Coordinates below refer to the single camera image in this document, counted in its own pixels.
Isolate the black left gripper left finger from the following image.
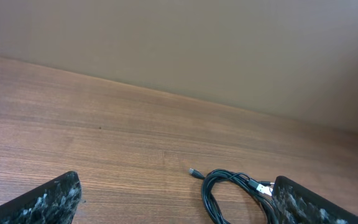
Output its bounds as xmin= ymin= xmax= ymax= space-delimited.
xmin=0 ymin=171 xmax=82 ymax=224

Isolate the thin black micro USB cable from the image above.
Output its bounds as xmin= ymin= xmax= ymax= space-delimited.
xmin=188 ymin=168 xmax=275 ymax=224

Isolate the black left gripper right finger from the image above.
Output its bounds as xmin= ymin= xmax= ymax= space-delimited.
xmin=272 ymin=175 xmax=358 ymax=224

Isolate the black USB cable silver plug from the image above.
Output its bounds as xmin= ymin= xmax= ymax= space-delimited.
xmin=191 ymin=169 xmax=278 ymax=224

